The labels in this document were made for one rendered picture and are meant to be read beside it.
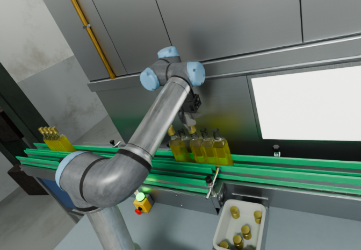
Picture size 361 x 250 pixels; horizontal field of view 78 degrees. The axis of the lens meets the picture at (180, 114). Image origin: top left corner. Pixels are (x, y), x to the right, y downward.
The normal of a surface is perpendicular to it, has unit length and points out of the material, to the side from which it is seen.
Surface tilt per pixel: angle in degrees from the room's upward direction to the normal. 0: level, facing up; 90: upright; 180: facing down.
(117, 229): 93
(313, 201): 90
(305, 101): 90
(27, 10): 90
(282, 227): 0
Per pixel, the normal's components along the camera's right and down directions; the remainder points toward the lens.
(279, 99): -0.41, 0.57
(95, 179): -0.23, -0.32
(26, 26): 0.81, 0.02
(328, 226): -0.32, -0.82
